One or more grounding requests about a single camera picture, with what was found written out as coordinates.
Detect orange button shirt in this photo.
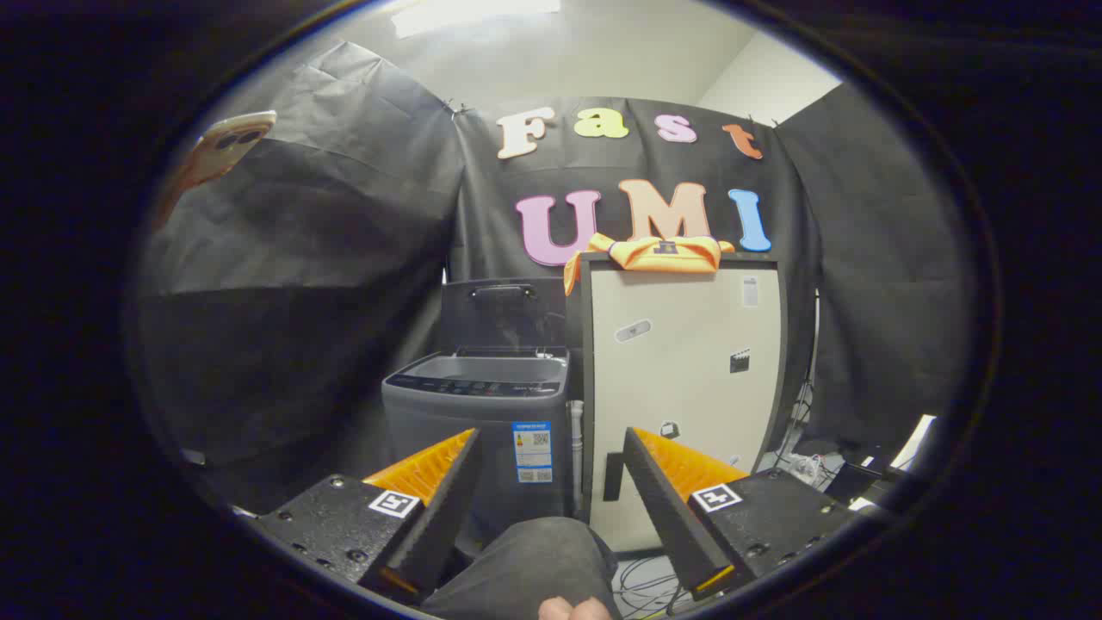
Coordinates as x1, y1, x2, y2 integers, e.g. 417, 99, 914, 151
564, 232, 735, 296

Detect gold smartphone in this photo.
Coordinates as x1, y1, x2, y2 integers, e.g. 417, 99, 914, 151
153, 110, 278, 229

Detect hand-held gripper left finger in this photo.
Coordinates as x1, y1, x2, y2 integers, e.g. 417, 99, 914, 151
255, 428, 483, 606

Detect cream cabinet with dark frame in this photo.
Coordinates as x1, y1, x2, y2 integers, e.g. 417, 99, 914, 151
579, 251, 789, 552

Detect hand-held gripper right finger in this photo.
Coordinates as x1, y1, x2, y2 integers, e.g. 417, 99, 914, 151
622, 427, 870, 602

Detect grey washing machine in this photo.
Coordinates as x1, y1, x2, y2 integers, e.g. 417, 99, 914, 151
381, 347, 573, 552

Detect tangle of floor cables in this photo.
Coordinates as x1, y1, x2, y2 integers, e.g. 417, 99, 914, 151
616, 555, 691, 619

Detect person's grey trouser leg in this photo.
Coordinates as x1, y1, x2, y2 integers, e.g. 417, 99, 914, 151
422, 517, 621, 620

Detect white drain hose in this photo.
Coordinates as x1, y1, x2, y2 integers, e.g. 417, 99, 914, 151
570, 400, 585, 518

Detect black box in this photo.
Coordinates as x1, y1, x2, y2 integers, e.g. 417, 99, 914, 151
825, 462, 881, 506

